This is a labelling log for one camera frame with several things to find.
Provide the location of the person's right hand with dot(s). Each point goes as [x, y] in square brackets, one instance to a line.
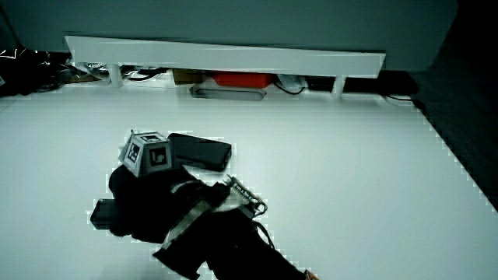
[148, 202]

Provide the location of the black charger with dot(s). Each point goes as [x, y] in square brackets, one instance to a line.
[102, 214]

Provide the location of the black smartphone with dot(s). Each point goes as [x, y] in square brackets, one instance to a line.
[202, 151]

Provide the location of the brown cardboard box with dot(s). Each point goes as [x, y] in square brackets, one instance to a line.
[186, 76]

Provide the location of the grey flat device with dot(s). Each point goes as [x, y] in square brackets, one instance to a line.
[229, 93]

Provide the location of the orange box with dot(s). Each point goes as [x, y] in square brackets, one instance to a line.
[241, 79]

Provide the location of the white desk shelf riser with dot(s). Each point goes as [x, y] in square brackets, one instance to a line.
[233, 58]

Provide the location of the black plastic bag pile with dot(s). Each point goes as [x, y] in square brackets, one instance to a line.
[27, 72]

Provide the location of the white crumpled bag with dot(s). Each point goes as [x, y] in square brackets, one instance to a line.
[292, 81]

